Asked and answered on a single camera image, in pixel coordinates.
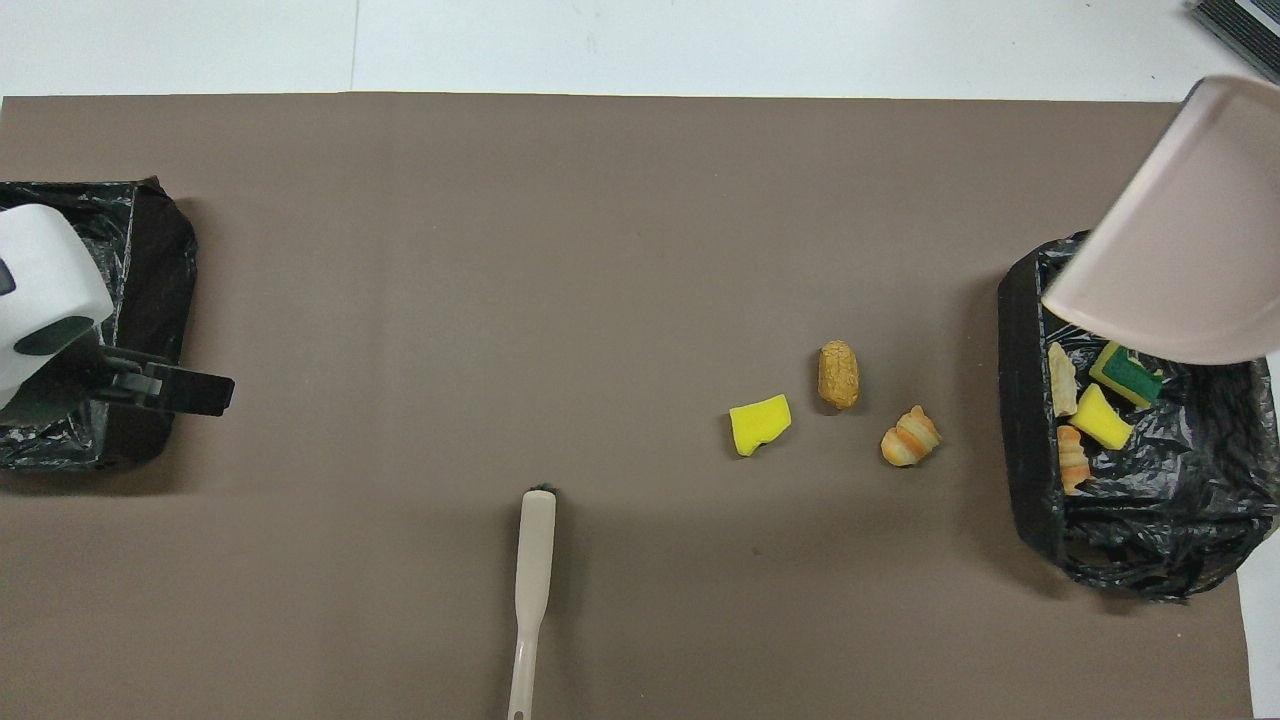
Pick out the grey ribbed box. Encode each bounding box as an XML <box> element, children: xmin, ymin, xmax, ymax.
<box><xmin>1185</xmin><ymin>0</ymin><xmax>1280</xmax><ymax>89</ymax></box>

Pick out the yellow green sponge piece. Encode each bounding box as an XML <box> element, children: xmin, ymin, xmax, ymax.
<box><xmin>1068</xmin><ymin>384</ymin><xmax>1135</xmax><ymax>451</ymax></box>
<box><xmin>1088</xmin><ymin>340</ymin><xmax>1166</xmax><ymax>409</ymax></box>
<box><xmin>729</xmin><ymin>394</ymin><xmax>793</xmax><ymax>458</ymax></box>

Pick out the black bag-lined bin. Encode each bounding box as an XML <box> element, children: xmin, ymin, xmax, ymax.
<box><xmin>0</xmin><ymin>178</ymin><xmax>198</xmax><ymax>473</ymax></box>
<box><xmin>997</xmin><ymin>222</ymin><xmax>1280</xmax><ymax>601</ymax></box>

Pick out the beige hand brush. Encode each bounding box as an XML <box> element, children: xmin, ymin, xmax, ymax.
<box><xmin>507</xmin><ymin>485</ymin><xmax>558</xmax><ymax>720</ymax></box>

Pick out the pale torn bread piece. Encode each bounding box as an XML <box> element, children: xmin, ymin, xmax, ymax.
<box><xmin>1047</xmin><ymin>342</ymin><xmax>1079</xmax><ymax>418</ymax></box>

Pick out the small striped croissant piece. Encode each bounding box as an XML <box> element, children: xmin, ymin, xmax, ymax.
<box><xmin>880</xmin><ymin>405</ymin><xmax>943</xmax><ymax>468</ymax></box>

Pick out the beige plastic dustpan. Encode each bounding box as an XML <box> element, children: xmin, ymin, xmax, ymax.
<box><xmin>1041</xmin><ymin>75</ymin><xmax>1280</xmax><ymax>366</ymax></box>

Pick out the brown oval bread roll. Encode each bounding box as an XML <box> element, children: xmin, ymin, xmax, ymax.
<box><xmin>818</xmin><ymin>340</ymin><xmax>861</xmax><ymax>411</ymax></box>

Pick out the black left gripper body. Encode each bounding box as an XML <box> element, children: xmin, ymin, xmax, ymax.
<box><xmin>0</xmin><ymin>345</ymin><xmax>151</xmax><ymax>431</ymax></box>

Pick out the brown table mat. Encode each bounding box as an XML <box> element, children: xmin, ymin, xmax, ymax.
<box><xmin>0</xmin><ymin>93</ymin><xmax>1256</xmax><ymax>720</ymax></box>

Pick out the long striped croissant piece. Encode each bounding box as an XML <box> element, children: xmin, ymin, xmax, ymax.
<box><xmin>1057</xmin><ymin>425</ymin><xmax>1093</xmax><ymax>496</ymax></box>

